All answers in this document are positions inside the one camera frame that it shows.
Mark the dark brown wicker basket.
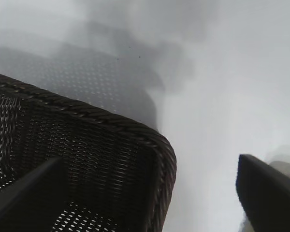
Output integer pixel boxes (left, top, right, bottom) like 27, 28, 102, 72
0, 71, 177, 232

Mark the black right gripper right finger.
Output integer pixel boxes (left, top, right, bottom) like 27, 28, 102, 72
236, 154, 290, 232

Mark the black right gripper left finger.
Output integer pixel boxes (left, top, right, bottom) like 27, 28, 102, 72
0, 157, 66, 232

